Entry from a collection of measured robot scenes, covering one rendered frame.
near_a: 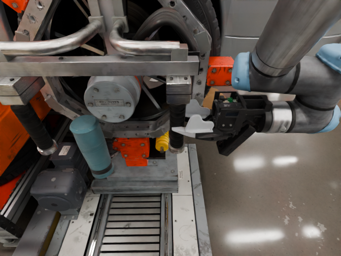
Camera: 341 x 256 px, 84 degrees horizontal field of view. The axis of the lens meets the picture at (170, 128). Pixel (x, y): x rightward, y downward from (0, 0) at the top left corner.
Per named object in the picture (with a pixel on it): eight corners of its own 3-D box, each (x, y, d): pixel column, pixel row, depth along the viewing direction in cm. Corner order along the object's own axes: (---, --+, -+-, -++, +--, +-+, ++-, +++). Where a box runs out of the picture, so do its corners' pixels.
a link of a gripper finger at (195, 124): (171, 111, 40) (213, 107, 41) (171, 131, 44) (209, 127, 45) (174, 121, 38) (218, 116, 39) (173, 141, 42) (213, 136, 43)
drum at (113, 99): (146, 86, 68) (142, 46, 59) (140, 125, 53) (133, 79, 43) (107, 86, 68) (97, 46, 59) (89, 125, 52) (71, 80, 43)
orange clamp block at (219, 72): (202, 75, 67) (227, 75, 67) (205, 87, 61) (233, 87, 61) (204, 56, 62) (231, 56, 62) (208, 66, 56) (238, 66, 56)
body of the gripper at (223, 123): (211, 90, 43) (264, 89, 43) (206, 119, 49) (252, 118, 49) (218, 110, 38) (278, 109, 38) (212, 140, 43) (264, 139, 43)
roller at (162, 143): (168, 114, 104) (168, 105, 100) (168, 156, 82) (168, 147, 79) (158, 114, 104) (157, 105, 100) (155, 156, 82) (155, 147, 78)
